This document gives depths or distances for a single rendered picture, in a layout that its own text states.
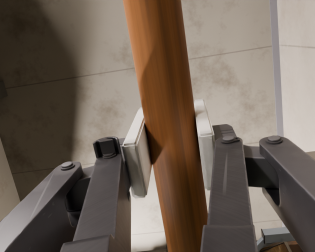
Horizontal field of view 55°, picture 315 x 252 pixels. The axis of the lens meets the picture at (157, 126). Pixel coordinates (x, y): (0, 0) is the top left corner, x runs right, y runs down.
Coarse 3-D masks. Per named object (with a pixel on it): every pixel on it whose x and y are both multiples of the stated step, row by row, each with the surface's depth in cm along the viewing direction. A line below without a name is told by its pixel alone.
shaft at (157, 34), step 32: (128, 0) 15; (160, 0) 15; (128, 32) 16; (160, 32) 15; (160, 64) 15; (160, 96) 16; (192, 96) 17; (160, 128) 17; (192, 128) 17; (160, 160) 17; (192, 160) 17; (160, 192) 18; (192, 192) 18; (192, 224) 18
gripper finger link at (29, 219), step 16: (48, 176) 13; (64, 176) 13; (80, 176) 14; (32, 192) 12; (48, 192) 12; (64, 192) 12; (16, 208) 11; (32, 208) 11; (48, 208) 11; (64, 208) 12; (0, 224) 10; (16, 224) 10; (32, 224) 10; (48, 224) 11; (64, 224) 12; (0, 240) 9; (16, 240) 9; (32, 240) 10; (48, 240) 11; (64, 240) 12
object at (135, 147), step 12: (132, 132) 16; (144, 132) 17; (132, 144) 14; (144, 144) 17; (132, 156) 14; (144, 156) 16; (132, 168) 15; (144, 168) 16; (132, 180) 15; (144, 180) 15; (132, 192) 15; (144, 192) 15
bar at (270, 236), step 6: (270, 228) 123; (276, 228) 122; (282, 228) 122; (264, 234) 120; (270, 234) 120; (276, 234) 119; (282, 234) 119; (288, 234) 119; (258, 240) 123; (264, 240) 120; (270, 240) 120; (276, 240) 120; (282, 240) 120; (288, 240) 120; (294, 240) 120; (258, 246) 123; (264, 246) 123
